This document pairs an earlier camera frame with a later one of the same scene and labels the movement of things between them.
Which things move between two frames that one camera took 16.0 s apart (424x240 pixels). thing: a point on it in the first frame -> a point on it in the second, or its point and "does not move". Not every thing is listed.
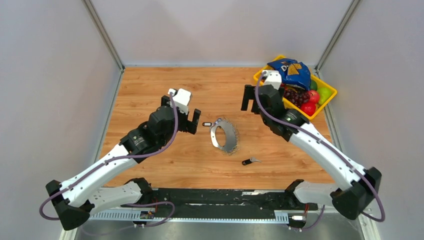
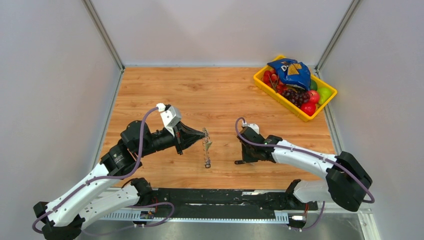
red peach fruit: [314, 96] does not move
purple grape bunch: [297, 98] does not move
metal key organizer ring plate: [232, 139] -> [206, 144]
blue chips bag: [293, 72] does not move
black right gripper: [249, 94] -> [246, 159]
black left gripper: [189, 126] -> [186, 136]
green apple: [324, 93] does not move
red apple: [308, 108] does not move
